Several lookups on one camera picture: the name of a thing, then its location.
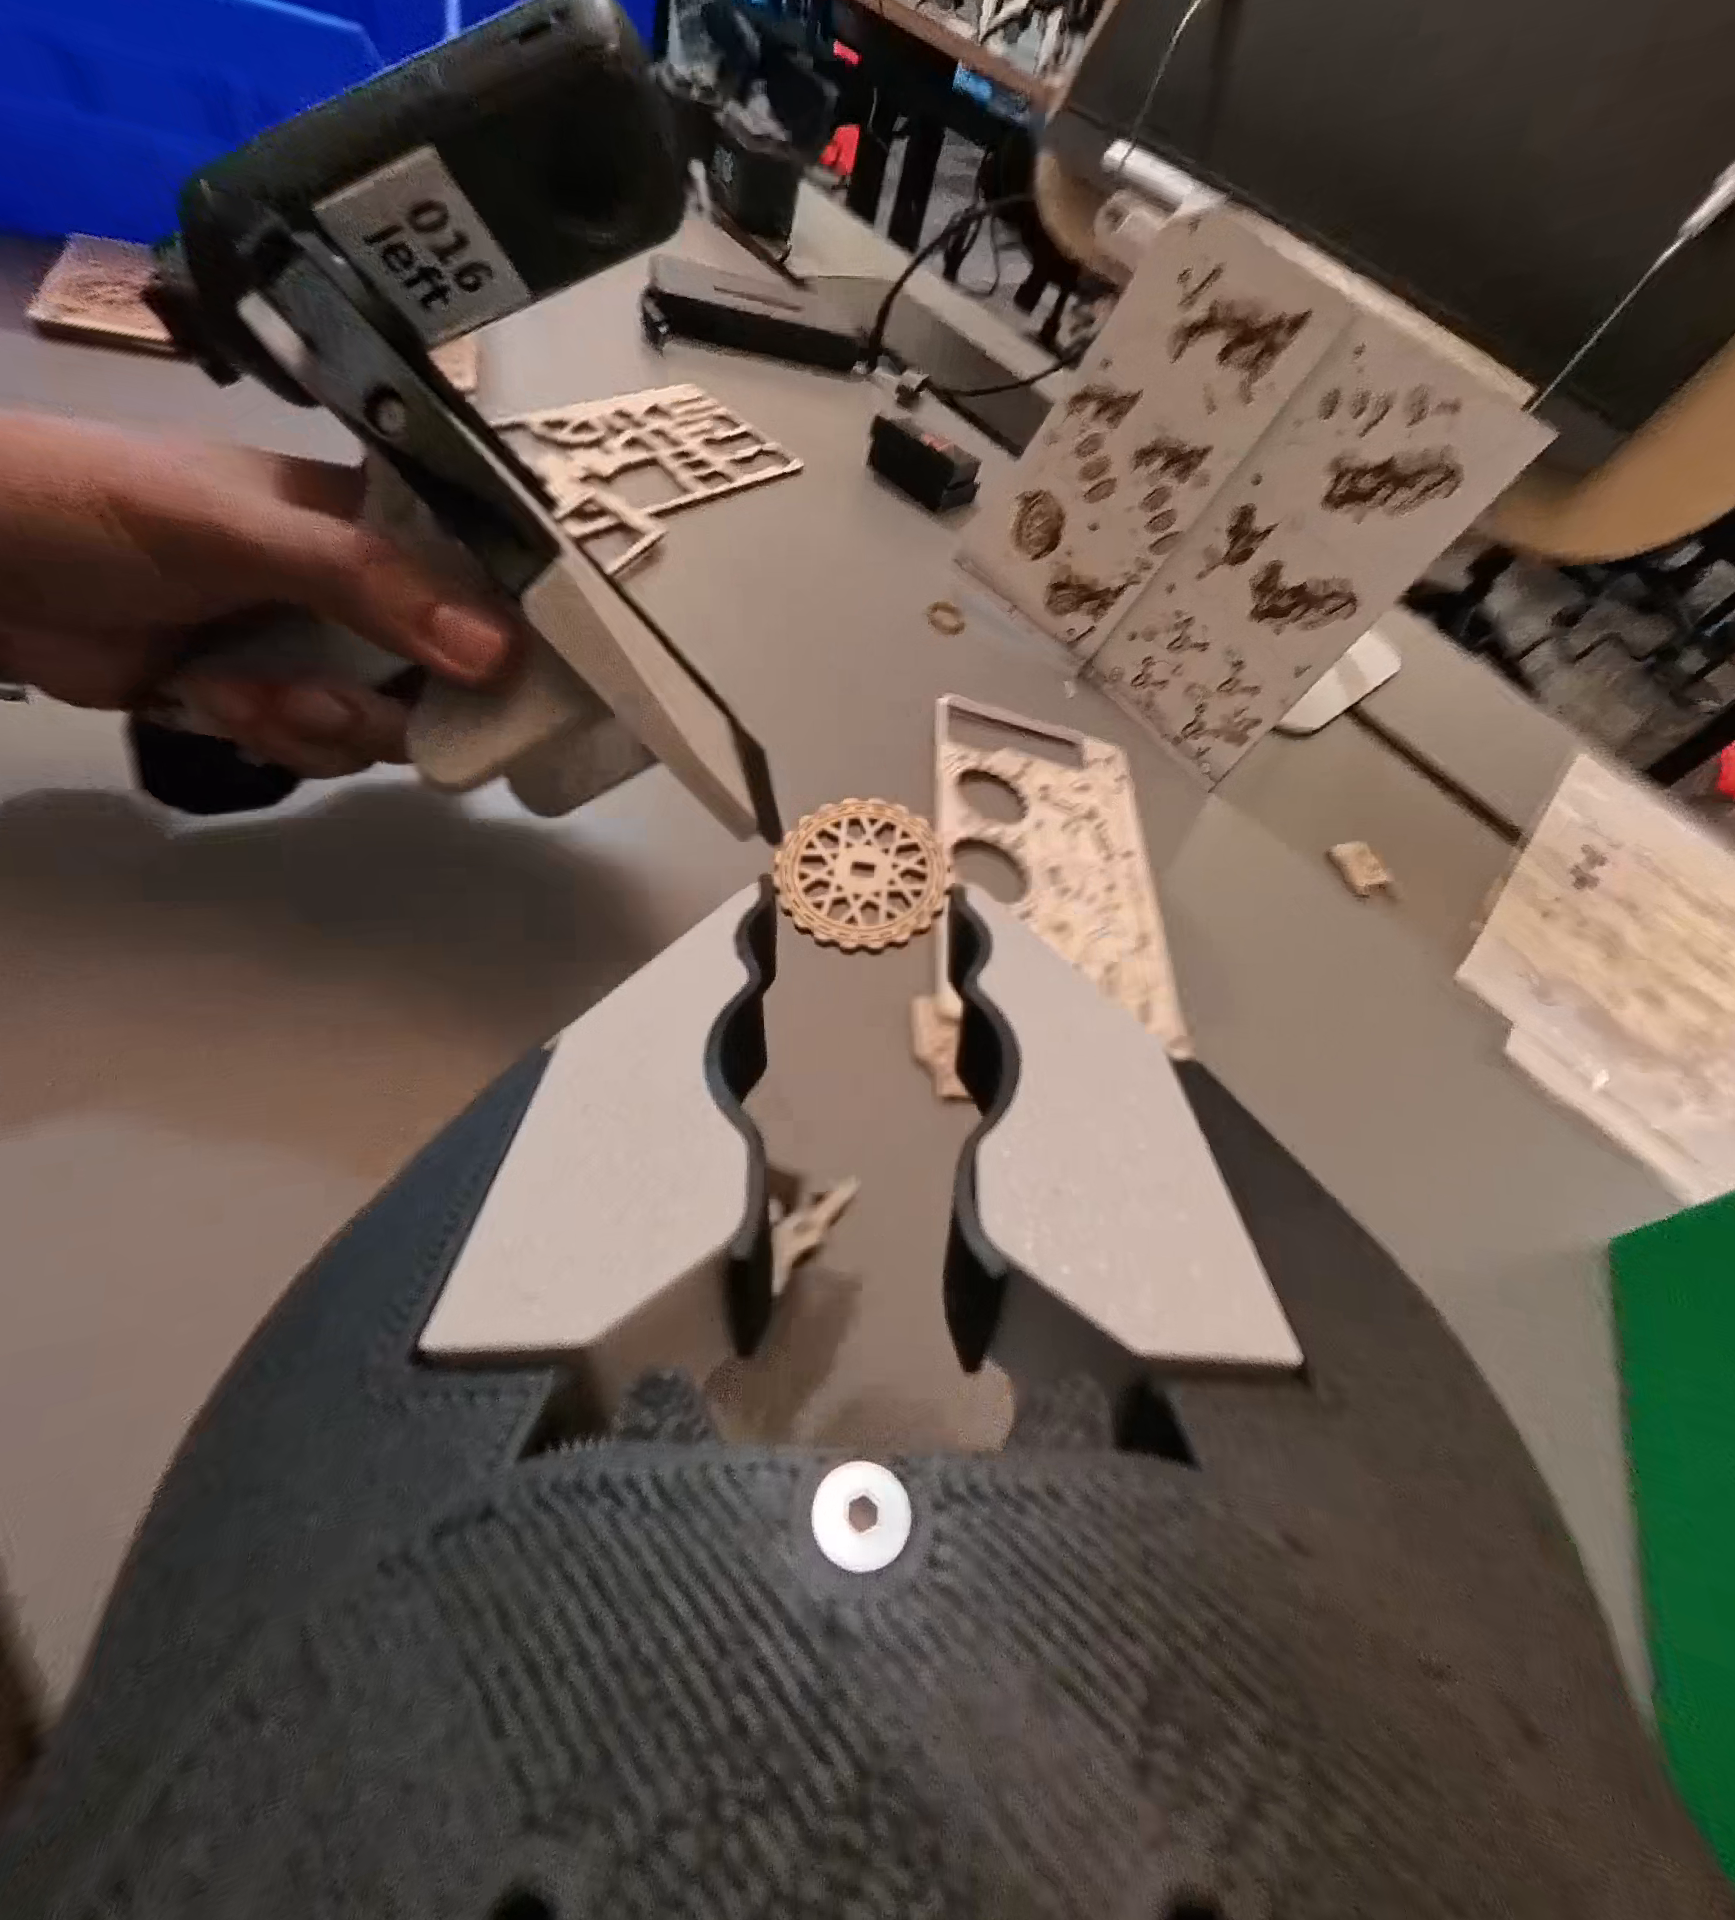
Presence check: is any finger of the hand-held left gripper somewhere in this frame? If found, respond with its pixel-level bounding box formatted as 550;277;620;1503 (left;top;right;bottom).
564;536;786;842
520;547;762;842

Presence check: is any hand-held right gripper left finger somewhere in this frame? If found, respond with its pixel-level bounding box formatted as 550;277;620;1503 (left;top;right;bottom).
418;878;782;1365

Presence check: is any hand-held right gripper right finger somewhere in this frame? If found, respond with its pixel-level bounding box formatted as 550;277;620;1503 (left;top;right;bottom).
942;888;1308;1377

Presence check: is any wooden spoked wheel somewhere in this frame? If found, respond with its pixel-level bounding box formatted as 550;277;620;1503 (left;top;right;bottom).
772;794;948;957

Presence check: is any wooden sheet with round holes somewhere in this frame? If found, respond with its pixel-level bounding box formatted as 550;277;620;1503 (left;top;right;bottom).
934;692;1194;1063

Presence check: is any grey desk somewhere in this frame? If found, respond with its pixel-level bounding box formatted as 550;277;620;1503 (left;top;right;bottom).
0;181;1735;1920

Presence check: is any large black desk monitor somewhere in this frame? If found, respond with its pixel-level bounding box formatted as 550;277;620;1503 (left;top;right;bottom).
1062;0;1735;441

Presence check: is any person's left hand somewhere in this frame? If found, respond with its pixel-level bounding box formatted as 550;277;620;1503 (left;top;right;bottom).
0;404;516;781

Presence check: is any wooden sheet with large cutouts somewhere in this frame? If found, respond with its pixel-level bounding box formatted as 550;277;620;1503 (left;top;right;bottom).
496;384;806;530

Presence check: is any black flat case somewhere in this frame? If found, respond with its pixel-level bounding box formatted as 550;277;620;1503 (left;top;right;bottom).
640;252;872;381

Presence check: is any black box with red print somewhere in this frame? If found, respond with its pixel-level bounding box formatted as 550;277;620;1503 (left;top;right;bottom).
868;413;984;515

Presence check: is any blue plastic bin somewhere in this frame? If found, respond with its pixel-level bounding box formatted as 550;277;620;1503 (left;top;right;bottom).
0;0;396;246

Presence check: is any dark brown wooden sheet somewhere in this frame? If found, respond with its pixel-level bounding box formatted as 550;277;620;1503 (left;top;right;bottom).
28;236;198;358

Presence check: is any white monitor stand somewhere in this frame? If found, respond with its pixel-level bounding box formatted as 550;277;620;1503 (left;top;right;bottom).
1276;631;1403;738

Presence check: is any assembly instruction sheet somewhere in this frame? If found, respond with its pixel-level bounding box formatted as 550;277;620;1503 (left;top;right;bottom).
958;203;1559;792

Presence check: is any clear plastic wrapper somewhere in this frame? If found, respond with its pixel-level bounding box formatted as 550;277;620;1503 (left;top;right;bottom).
1455;754;1735;1206

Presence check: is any tan curved board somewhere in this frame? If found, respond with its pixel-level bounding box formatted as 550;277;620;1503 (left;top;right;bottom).
1032;143;1735;569

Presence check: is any black cable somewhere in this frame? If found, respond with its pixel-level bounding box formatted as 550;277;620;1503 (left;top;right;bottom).
864;193;1072;404

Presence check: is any thin grey cable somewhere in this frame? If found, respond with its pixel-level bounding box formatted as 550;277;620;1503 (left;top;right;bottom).
1531;145;1735;410

